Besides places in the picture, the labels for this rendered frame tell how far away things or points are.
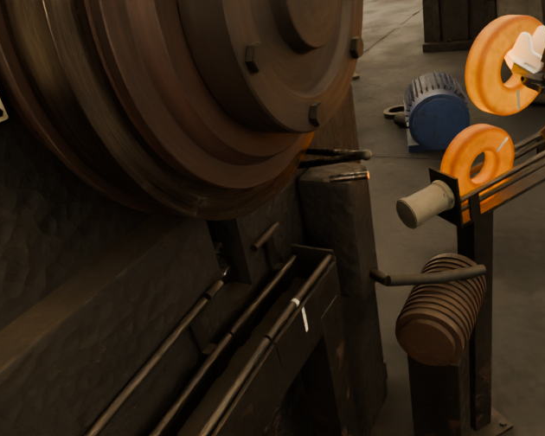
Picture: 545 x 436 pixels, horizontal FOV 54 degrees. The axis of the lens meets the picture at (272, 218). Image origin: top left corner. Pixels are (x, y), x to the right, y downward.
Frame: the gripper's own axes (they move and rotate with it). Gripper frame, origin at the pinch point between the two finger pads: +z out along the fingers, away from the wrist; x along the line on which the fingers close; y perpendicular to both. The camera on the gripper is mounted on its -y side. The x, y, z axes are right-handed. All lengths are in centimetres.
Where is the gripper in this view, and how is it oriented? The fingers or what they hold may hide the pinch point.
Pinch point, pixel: (509, 54)
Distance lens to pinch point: 97.5
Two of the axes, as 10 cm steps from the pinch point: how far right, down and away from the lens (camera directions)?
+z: -4.5, -5.9, 6.7
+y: -0.7, -7.3, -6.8
